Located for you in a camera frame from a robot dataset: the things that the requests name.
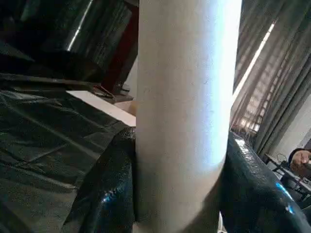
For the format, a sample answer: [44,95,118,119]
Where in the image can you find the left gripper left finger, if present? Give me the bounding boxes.
[72,126,137,233]

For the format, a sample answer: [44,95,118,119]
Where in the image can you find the person in background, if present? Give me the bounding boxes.
[290,148,311,172]

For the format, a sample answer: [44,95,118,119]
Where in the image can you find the white plastic table leg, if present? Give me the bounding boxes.
[134,0,243,233]

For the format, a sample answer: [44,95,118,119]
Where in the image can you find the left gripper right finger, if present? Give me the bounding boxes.
[219,131,311,233]

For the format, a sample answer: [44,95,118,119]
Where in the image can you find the dark red panel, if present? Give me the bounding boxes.
[101,6,139,91]

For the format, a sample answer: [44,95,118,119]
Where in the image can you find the black flat monitor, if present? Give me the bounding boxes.
[0,0,134,92]

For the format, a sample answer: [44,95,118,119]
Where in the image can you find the grey pleated curtain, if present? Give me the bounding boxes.
[232,0,311,158]

